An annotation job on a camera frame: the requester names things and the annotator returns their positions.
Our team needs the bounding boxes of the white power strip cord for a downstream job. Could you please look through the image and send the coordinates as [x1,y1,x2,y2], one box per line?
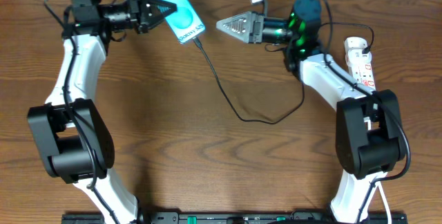
[362,120,393,224]

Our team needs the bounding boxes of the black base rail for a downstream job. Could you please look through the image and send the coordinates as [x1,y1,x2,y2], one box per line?
[61,210,408,224]

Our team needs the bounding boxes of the white power strip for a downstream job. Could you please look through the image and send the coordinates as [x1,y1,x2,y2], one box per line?
[344,37,376,90]

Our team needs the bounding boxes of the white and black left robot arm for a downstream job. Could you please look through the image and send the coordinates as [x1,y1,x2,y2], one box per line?
[27,0,177,223]

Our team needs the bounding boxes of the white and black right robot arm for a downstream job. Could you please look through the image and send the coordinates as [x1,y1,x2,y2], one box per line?
[216,0,411,223]

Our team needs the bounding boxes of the black USB charging cable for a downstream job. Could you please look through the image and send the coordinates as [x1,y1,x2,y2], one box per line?
[191,21,375,125]

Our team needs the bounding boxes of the blue screen Galaxy smartphone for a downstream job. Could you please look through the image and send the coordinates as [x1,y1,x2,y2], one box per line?
[163,0,206,44]

